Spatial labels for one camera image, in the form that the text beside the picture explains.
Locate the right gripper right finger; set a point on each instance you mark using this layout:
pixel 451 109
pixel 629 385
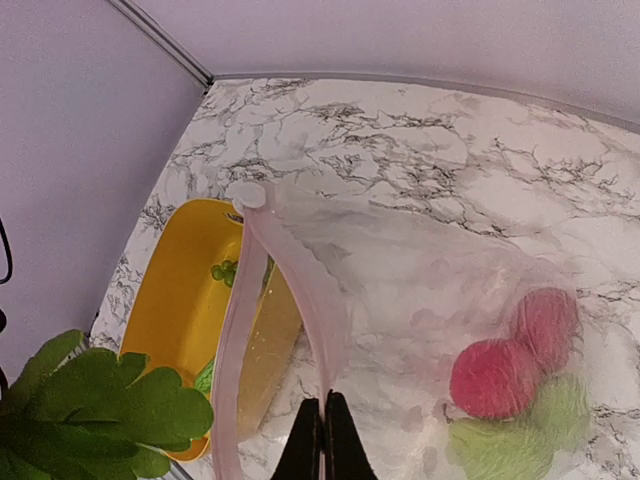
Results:
pixel 345 458

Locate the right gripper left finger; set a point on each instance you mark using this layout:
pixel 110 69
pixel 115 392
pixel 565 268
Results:
pixel 300 459

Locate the green toy bitter gourd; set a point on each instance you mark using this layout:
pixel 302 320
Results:
pixel 204 379

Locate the clear zip top bag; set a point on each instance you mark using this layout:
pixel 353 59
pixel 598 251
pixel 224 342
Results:
pixel 388 299

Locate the green toy cabbage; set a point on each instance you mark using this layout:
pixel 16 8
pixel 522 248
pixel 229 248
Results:
pixel 524 448

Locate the green toy grapes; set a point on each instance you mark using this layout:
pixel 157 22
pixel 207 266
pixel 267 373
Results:
pixel 225 272

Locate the orange toy carrot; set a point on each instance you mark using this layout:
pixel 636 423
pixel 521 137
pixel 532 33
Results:
pixel 78 412

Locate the red toy apple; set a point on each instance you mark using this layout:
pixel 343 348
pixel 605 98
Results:
pixel 545 321

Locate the yellow plastic basket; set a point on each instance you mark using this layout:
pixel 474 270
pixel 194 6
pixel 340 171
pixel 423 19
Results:
pixel 178 314

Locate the left aluminium frame post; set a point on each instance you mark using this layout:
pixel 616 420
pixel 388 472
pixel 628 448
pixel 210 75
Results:
pixel 161 38

